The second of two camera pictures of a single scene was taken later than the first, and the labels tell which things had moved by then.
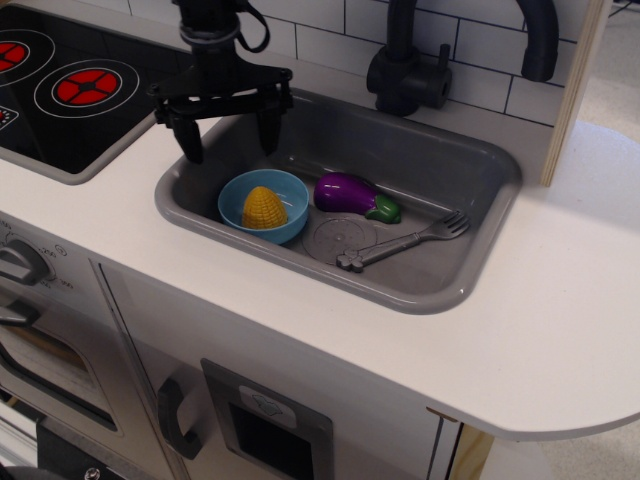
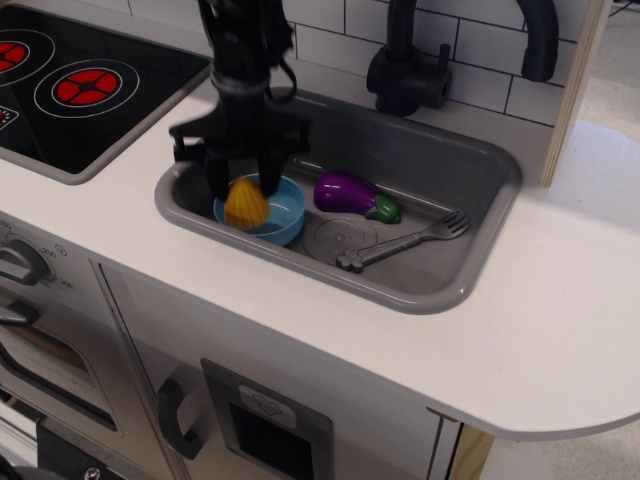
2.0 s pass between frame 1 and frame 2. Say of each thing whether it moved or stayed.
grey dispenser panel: stayed
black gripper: moved
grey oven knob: stayed
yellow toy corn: moved
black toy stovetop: stayed
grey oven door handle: stayed
